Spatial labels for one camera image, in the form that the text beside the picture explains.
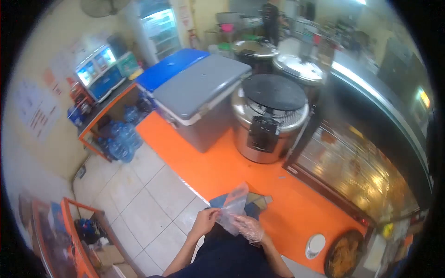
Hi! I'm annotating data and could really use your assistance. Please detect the person's left hand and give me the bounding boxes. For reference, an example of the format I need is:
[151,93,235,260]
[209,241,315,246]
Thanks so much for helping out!
[189,207,222,241]

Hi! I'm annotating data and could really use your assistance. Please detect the person's right hand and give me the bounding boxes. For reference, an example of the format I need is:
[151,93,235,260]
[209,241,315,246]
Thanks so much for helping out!
[231,214,266,247]

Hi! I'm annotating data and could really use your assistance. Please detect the person's right fingers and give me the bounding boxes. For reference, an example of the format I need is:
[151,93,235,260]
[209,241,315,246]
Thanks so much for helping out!
[231,214,256,237]

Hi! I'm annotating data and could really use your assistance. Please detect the person's left fingers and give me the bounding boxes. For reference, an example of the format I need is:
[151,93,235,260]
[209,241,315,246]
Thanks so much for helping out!
[202,207,222,226]

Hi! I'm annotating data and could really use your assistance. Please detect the clear plastic bag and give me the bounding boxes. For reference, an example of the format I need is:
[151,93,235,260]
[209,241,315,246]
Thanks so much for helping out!
[215,182,250,237]

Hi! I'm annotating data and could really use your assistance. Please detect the person's body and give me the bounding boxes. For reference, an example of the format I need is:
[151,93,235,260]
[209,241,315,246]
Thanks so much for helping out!
[149,222,297,278]

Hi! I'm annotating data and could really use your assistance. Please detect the round basket of fried food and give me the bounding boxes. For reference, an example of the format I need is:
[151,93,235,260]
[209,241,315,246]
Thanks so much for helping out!
[324,229,366,278]

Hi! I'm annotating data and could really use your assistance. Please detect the cardboard box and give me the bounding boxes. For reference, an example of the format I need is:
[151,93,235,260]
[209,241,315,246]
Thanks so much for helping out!
[95,245,126,267]

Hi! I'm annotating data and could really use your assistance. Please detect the steel rice cooker black lid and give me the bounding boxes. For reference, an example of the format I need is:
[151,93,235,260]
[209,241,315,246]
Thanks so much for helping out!
[231,73,310,164]

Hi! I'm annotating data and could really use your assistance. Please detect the pile of blue water jugs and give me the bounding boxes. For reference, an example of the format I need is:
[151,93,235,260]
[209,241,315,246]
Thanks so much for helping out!
[97,104,144,164]

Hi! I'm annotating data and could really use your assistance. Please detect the grey cooler box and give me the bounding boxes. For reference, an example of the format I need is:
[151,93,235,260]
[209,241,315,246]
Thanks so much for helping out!
[152,54,253,154]

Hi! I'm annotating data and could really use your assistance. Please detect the glass food display cabinet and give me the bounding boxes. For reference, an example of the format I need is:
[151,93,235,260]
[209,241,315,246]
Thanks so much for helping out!
[282,51,436,227]

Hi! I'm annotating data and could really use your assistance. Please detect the orange framed low shelf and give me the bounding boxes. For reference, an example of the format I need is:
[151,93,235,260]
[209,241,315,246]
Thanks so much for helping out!
[31,197,140,278]

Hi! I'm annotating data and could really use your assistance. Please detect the blue cooler box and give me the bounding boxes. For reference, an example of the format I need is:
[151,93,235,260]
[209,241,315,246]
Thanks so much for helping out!
[135,48,211,101]

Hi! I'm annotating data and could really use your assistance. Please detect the orange edged side table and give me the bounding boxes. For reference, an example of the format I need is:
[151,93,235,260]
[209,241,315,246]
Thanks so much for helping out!
[77,79,154,162]

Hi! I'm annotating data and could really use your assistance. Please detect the steel pot with silver lid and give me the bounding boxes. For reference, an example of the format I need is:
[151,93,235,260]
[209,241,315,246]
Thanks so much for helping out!
[272,54,326,105]

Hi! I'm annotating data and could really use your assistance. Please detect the dark pot with steel lid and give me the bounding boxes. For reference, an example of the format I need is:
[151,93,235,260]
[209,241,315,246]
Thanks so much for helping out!
[232,40,280,74]

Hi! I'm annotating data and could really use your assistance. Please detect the green box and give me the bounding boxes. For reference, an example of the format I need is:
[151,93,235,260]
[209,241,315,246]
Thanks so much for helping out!
[116,52,140,78]

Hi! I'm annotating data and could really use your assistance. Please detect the blue lit display box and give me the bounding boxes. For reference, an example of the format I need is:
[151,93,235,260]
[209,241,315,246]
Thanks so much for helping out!
[75,45,127,103]

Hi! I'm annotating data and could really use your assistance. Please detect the glass door fridge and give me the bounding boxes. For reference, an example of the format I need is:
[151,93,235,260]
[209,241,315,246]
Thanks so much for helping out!
[138,3,182,62]

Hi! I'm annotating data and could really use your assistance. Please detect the white wall poster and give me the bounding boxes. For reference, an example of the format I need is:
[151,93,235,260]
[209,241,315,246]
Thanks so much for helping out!
[14,80,62,142]

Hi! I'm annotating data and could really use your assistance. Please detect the wall fan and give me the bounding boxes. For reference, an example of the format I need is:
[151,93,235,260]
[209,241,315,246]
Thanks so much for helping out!
[80,0,131,18]

